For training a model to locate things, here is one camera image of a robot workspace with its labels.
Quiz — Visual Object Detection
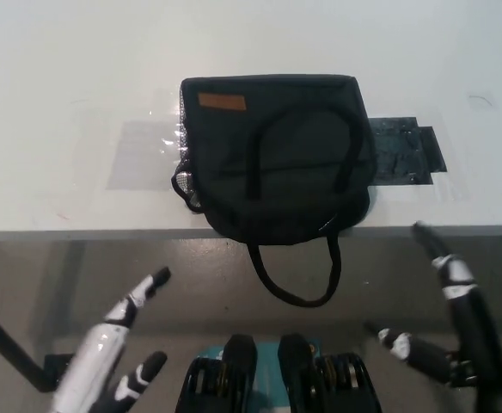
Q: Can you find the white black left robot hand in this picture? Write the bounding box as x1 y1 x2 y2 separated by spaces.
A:
51 266 173 413

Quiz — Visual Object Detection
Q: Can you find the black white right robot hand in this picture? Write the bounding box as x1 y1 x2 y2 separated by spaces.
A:
364 220 502 413

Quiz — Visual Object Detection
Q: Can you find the black soft travel bag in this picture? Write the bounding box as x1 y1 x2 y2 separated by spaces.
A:
170 76 373 309

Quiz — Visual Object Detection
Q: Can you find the robot legs black teal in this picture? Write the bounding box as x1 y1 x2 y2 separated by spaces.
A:
174 332 383 413

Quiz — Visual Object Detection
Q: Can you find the black table leg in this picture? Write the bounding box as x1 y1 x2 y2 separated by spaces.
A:
0 296 77 393

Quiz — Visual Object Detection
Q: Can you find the black tape patch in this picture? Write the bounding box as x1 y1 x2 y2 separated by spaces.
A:
367 114 450 188

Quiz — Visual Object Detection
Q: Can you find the grey tape patch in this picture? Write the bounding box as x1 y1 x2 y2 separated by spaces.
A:
106 120 184 191

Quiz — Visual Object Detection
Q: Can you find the clear plastic film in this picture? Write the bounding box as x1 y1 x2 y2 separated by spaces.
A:
146 87 187 161

